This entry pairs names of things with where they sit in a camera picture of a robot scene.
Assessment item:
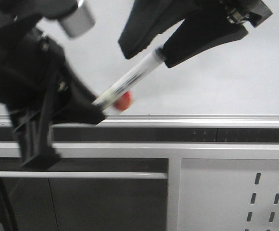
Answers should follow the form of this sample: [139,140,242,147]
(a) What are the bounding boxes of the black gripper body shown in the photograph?
[197,0,274,27]
[0,0,77,108]

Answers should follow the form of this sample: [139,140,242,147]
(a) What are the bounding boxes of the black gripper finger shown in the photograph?
[52,45,105,125]
[162,14,248,68]
[11,62,60,171]
[118,0,202,59]

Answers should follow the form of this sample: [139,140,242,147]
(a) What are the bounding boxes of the silver cylindrical wrist camera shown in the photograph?
[58,0,96,39]

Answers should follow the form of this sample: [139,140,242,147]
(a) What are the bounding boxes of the grey metal stand frame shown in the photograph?
[0,142,279,231]

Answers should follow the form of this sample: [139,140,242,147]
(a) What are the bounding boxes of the white whiteboard marker pen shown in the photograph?
[93,47,165,112]

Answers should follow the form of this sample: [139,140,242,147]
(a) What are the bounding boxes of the red round magnet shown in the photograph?
[113,91,133,111]

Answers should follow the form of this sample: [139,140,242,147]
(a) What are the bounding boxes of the white whiteboard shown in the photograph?
[0,0,279,128]

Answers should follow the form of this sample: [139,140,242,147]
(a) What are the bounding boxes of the white perforated pegboard panel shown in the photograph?
[178,159,279,231]

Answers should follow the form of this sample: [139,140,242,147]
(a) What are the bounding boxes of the white horizontal rail bar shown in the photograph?
[0,171,168,180]

